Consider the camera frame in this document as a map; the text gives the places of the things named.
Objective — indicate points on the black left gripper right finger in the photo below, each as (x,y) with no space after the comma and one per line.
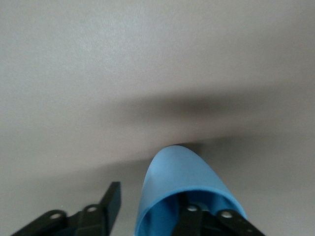
(194,221)

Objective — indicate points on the blue plastic cup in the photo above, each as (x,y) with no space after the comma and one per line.
(182,172)

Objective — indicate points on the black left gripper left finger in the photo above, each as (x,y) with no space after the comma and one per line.
(108,209)

